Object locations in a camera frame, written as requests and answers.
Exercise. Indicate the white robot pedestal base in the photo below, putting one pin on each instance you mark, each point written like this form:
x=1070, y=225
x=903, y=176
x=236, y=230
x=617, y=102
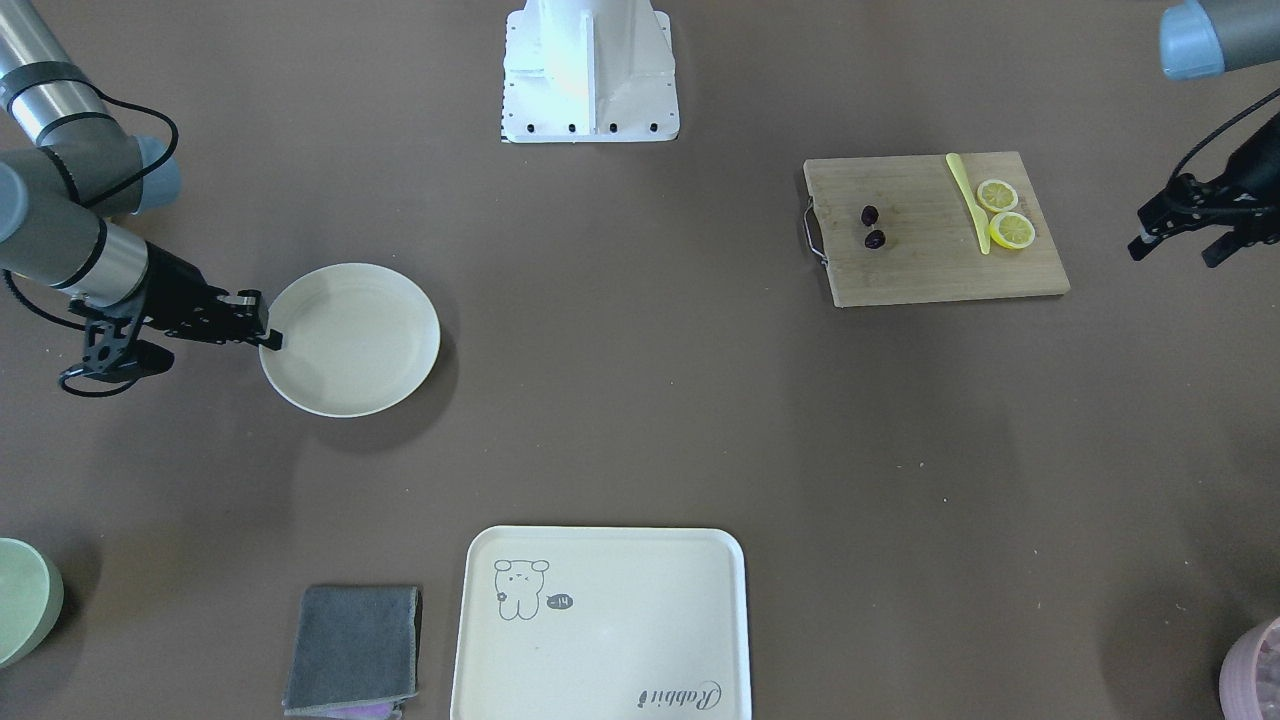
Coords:
x=589, y=72

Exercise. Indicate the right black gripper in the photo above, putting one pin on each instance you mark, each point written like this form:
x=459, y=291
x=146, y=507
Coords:
x=172, y=287

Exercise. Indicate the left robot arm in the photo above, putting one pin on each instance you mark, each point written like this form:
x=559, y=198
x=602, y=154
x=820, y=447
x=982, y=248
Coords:
x=1203, y=39

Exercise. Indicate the bamboo cutting board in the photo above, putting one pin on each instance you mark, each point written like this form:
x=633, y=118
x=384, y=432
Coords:
x=931, y=254

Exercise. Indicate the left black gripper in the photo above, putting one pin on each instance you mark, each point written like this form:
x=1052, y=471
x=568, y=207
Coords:
x=1262, y=163

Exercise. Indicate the cream rabbit tray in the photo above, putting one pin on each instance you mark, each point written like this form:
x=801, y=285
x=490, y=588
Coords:
x=603, y=623

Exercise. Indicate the light green bowl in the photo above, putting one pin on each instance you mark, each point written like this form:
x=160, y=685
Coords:
x=32, y=594

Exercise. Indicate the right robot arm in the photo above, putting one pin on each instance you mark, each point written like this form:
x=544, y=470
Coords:
x=90, y=159

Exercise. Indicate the lemon slice lower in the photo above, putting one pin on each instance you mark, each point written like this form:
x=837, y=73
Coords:
x=1012, y=230

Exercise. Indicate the cream round plate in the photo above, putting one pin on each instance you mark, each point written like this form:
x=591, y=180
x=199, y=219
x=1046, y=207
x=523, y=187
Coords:
x=357, y=339

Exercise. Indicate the pink bowl with ice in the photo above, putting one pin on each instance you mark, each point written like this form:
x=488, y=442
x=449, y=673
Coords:
x=1249, y=675

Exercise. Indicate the lemon slice upper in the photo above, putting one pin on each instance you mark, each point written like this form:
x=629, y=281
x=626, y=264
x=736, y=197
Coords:
x=997, y=196

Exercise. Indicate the yellow plastic knife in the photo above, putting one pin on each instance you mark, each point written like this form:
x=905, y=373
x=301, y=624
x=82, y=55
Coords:
x=979, y=216

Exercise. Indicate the grey folded cloth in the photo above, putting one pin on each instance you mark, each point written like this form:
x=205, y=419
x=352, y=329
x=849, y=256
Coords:
x=355, y=652

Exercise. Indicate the lemon slice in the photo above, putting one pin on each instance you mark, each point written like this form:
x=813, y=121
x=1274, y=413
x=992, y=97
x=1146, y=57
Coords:
x=997, y=196
x=1012, y=230

